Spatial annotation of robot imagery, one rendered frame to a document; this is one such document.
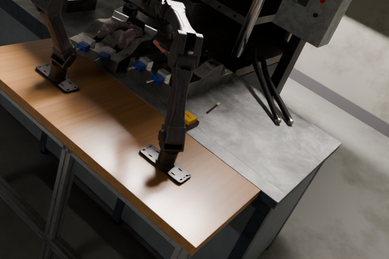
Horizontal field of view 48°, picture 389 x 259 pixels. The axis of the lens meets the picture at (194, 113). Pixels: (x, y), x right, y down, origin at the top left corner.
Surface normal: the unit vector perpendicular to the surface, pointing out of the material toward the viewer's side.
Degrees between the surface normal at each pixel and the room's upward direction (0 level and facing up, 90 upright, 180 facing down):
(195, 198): 0
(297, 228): 0
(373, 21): 90
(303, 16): 90
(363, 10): 90
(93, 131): 0
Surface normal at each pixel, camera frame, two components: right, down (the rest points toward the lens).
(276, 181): 0.32, -0.80
